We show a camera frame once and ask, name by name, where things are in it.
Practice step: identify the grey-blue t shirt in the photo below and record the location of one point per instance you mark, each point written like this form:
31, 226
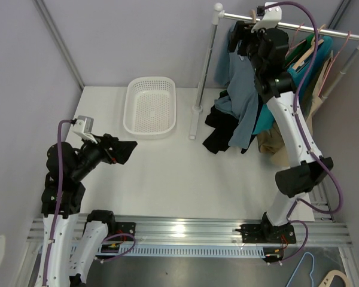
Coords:
236, 74

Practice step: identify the white slotted cable duct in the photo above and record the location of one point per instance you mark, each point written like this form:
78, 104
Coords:
145, 250

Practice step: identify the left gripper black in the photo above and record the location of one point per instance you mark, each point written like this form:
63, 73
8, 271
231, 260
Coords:
122, 149

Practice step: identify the black t shirt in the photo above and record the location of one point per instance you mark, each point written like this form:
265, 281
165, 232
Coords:
224, 125

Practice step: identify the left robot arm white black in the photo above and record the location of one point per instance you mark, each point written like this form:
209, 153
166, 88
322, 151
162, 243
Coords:
61, 265

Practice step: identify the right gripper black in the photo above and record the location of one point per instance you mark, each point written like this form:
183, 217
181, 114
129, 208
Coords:
241, 32

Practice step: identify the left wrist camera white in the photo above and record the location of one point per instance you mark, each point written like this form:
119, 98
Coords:
83, 128

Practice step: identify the metal clothes rack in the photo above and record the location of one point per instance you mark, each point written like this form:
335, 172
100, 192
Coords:
219, 13

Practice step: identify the pink wire hanger beige shirt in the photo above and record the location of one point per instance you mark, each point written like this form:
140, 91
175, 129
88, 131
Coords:
327, 72

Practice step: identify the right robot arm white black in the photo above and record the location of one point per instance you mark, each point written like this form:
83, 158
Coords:
266, 49

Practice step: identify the beige wooden hanger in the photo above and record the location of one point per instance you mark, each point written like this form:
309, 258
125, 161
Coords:
253, 16

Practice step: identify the green t shirt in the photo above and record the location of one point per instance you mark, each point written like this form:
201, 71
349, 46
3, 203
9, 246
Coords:
301, 48

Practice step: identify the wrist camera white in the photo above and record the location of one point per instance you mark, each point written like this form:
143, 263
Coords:
271, 15
83, 128

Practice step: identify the white plastic laundry basket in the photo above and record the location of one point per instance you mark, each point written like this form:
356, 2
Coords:
150, 108

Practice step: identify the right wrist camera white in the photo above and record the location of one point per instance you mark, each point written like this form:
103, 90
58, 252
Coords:
271, 15

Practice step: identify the teal t shirt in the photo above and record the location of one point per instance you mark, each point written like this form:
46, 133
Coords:
266, 119

